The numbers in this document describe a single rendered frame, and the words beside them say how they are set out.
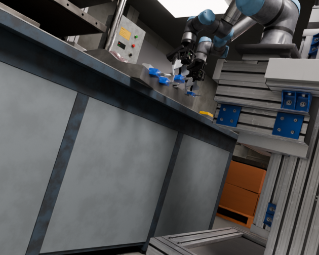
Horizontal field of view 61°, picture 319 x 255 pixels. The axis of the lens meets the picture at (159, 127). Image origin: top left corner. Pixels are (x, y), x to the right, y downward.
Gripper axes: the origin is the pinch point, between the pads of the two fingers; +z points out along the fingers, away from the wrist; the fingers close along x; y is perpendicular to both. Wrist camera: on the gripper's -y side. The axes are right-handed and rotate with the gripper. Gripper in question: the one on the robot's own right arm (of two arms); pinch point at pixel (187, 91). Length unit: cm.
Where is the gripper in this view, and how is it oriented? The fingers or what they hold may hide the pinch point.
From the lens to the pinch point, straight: 175.2
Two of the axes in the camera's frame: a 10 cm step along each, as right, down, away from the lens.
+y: 7.3, 1.7, -6.7
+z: -2.8, 9.6, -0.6
